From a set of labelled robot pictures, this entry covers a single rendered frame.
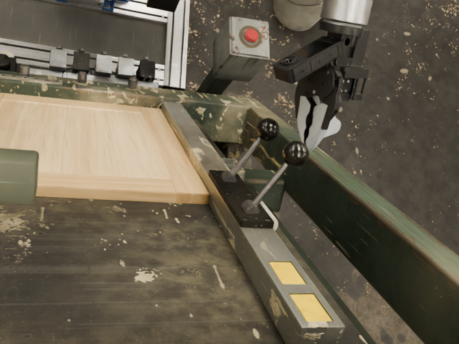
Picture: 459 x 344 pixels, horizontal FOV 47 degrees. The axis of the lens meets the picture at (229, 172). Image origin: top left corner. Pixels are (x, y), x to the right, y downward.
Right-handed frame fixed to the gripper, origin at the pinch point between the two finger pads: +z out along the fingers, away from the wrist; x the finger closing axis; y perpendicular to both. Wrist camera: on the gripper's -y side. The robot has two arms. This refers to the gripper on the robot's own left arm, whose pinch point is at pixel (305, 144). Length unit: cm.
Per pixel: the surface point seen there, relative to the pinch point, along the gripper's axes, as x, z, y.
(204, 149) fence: 21.5, 8.1, -4.8
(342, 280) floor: 68, 95, 120
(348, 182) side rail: -2.3, 7.1, 11.0
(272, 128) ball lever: 0.9, -2.7, -7.5
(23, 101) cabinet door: 65, 10, -26
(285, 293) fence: -24.7, 8.0, -25.2
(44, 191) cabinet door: 15.3, 11.0, -38.3
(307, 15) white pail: 127, -16, 122
